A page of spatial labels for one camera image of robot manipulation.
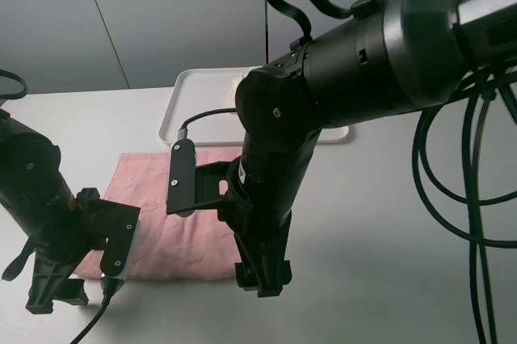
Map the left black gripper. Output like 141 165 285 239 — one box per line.
26 188 132 313

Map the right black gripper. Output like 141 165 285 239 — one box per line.
195 160 292 297

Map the pink terry towel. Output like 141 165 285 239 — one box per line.
74 151 243 281

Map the cream white terry towel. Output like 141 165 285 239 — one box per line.
227 70 250 109

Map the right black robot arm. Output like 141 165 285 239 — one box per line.
216 0 516 297

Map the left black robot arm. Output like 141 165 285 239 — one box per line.
1 111 140 314

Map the white rectangular plastic tray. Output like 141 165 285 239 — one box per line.
158 65 351 148

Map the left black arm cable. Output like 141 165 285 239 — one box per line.
0 69 122 344

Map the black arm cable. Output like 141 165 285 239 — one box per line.
0 69 122 344
177 0 517 344

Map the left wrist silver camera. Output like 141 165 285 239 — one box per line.
100 206 141 289

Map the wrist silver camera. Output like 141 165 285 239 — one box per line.
100 206 141 289
166 128 196 218

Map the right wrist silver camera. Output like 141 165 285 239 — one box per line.
166 128 196 218

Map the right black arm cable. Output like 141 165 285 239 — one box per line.
177 0 517 344

